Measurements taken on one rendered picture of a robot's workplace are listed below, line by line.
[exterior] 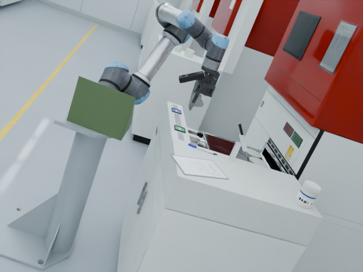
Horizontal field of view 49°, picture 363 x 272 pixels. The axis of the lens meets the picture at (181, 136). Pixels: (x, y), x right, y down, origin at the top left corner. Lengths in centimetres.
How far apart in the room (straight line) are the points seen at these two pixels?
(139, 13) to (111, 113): 797
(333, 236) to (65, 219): 142
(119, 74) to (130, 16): 779
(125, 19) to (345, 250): 827
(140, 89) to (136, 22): 776
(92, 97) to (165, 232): 72
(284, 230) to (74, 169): 108
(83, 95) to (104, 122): 16
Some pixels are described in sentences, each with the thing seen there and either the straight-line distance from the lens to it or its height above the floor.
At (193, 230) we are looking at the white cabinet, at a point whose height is 76.
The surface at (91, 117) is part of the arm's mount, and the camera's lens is 195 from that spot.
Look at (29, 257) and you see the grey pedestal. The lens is 239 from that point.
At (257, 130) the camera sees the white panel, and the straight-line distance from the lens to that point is 257.
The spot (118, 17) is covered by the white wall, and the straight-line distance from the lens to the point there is 985.
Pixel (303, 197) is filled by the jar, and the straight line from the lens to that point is 171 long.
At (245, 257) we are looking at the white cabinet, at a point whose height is 69.
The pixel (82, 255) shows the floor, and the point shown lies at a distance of 250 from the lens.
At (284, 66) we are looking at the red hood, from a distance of 241.
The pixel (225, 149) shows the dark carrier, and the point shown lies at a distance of 212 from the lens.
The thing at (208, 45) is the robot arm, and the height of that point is 139.
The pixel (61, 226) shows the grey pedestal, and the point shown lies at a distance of 233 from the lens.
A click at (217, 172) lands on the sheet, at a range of 164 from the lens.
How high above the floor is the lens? 161
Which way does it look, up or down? 20 degrees down
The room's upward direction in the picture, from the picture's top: 22 degrees clockwise
